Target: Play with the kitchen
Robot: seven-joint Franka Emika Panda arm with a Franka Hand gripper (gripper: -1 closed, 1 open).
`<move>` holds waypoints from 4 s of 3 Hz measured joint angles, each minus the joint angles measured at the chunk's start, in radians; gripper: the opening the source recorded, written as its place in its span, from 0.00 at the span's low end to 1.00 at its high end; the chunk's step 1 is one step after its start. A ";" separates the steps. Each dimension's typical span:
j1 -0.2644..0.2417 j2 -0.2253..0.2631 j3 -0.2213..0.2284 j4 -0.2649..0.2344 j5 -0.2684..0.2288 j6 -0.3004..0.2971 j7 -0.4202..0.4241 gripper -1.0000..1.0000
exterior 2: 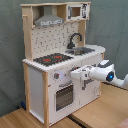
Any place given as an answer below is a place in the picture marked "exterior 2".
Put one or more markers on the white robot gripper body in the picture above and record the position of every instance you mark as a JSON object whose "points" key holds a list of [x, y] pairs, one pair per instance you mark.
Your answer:
{"points": [[81, 73]]}

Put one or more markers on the white oven door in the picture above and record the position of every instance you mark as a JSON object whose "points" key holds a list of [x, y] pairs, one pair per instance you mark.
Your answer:
{"points": [[63, 99]]}

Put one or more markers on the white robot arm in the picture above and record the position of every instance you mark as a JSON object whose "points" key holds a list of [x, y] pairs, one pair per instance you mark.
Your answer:
{"points": [[103, 72]]}

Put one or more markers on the wooden toy kitchen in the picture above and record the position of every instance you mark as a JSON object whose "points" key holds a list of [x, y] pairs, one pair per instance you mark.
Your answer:
{"points": [[45, 40]]}

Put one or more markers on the grey toy sink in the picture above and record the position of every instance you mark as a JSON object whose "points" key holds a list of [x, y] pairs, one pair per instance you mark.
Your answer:
{"points": [[79, 51]]}

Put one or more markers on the left red oven knob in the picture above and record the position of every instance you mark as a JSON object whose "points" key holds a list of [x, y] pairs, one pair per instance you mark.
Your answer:
{"points": [[56, 75]]}

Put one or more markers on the black toy stovetop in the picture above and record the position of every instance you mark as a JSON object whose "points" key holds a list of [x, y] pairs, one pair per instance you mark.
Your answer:
{"points": [[52, 59]]}

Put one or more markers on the toy microwave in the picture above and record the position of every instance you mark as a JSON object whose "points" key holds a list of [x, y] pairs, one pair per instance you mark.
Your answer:
{"points": [[77, 11]]}

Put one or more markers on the grey range hood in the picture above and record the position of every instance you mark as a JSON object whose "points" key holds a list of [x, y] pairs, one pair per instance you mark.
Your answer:
{"points": [[48, 18]]}

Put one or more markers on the grey fridge door handle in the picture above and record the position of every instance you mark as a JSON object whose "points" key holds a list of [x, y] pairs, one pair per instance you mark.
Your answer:
{"points": [[84, 85]]}

